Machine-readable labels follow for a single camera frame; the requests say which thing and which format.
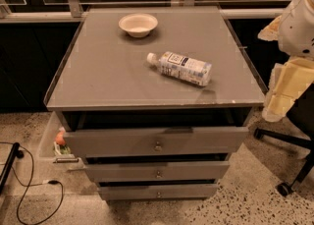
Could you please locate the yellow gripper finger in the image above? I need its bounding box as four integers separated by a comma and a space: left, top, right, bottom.
262, 56, 314, 122
257, 16, 282, 41

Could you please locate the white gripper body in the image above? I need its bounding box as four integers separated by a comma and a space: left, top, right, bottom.
278, 0, 314, 58

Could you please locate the grey drawer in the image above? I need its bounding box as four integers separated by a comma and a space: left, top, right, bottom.
64, 127, 248, 158
98, 184, 218, 200
86, 161, 230, 182

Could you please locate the grey drawer cabinet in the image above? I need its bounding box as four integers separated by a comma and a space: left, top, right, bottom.
45, 7, 264, 189

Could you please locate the grey bottom drawer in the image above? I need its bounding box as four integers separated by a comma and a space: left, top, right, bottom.
98, 184, 218, 200

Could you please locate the grey top drawer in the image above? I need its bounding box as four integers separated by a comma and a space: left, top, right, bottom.
64, 127, 248, 158

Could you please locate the black office chair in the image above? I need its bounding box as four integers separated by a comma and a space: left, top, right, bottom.
254, 84, 314, 197

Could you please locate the plastic water bottle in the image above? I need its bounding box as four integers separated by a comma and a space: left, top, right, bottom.
146, 51, 212, 86

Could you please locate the white paper bowl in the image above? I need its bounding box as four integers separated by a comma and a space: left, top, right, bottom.
119, 13, 158, 38

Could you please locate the orange toy in bin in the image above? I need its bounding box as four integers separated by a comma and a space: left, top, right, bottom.
55, 128, 66, 145

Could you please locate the clear plastic storage bin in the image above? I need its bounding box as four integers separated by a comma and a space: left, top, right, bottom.
36, 113, 85, 171

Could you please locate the black stand leg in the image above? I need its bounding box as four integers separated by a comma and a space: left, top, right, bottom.
0, 142, 20, 195

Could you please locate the black cable on floor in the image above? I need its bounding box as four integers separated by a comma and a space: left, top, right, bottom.
0, 141, 65, 225

